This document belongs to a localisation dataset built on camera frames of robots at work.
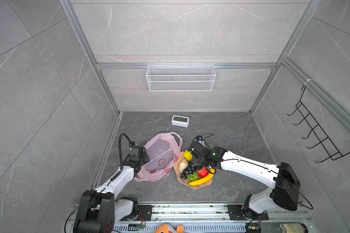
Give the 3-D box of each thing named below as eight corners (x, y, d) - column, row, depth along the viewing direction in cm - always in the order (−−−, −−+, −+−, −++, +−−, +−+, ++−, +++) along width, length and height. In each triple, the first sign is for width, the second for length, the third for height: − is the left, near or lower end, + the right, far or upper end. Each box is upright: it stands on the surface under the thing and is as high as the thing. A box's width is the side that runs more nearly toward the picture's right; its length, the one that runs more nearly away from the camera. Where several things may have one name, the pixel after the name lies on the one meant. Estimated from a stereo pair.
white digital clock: (170, 125, 114) (170, 121, 110) (172, 118, 119) (172, 114, 115) (188, 128, 112) (188, 124, 108) (189, 120, 117) (189, 117, 113)
